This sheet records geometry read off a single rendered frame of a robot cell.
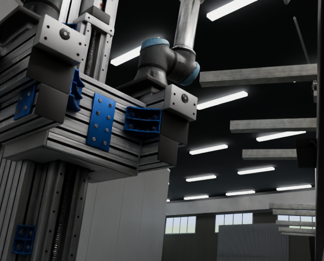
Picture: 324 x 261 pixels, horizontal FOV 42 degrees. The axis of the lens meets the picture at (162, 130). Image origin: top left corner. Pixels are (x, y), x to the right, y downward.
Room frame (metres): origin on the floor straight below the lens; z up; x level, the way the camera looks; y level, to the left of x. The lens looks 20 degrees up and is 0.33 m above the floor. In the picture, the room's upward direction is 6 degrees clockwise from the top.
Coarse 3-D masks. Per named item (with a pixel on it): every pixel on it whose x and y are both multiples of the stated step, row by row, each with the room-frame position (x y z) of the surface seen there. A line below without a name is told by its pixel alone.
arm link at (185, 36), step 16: (192, 0) 1.51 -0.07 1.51; (192, 16) 1.52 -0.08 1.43; (176, 32) 1.55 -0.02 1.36; (192, 32) 1.53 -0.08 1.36; (176, 48) 1.52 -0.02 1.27; (192, 48) 1.55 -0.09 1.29; (176, 64) 1.50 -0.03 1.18; (192, 64) 1.54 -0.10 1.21; (176, 80) 1.57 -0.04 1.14; (192, 80) 1.58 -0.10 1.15
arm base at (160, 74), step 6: (144, 66) 1.45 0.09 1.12; (150, 66) 1.44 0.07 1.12; (156, 66) 1.44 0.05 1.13; (162, 66) 1.46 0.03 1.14; (138, 72) 1.46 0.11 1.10; (144, 72) 1.44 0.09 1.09; (150, 72) 1.44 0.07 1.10; (156, 72) 1.44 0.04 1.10; (162, 72) 1.46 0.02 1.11; (156, 78) 1.43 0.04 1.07; (162, 78) 1.45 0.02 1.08
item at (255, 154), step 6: (246, 150) 1.41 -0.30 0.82; (252, 150) 1.41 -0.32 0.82; (258, 150) 1.40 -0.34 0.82; (264, 150) 1.39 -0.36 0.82; (270, 150) 1.38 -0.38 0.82; (276, 150) 1.38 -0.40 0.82; (282, 150) 1.37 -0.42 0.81; (288, 150) 1.36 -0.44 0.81; (294, 150) 1.36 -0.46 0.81; (246, 156) 1.41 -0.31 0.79; (252, 156) 1.41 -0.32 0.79; (258, 156) 1.40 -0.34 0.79; (264, 156) 1.39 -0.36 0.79; (270, 156) 1.38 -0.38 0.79; (276, 156) 1.38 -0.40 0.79; (282, 156) 1.37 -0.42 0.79; (288, 156) 1.36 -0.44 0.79; (294, 156) 1.36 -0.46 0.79
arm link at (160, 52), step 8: (144, 40) 1.47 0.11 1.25; (152, 40) 1.44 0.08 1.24; (160, 40) 1.45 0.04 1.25; (144, 48) 1.45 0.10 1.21; (152, 48) 1.44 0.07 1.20; (160, 48) 1.45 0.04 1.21; (168, 48) 1.48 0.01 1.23; (144, 56) 1.45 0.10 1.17; (152, 56) 1.44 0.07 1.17; (160, 56) 1.45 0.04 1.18; (168, 56) 1.47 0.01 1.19; (176, 56) 1.49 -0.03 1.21; (160, 64) 1.45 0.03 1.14; (168, 64) 1.49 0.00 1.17; (168, 72) 1.52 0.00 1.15
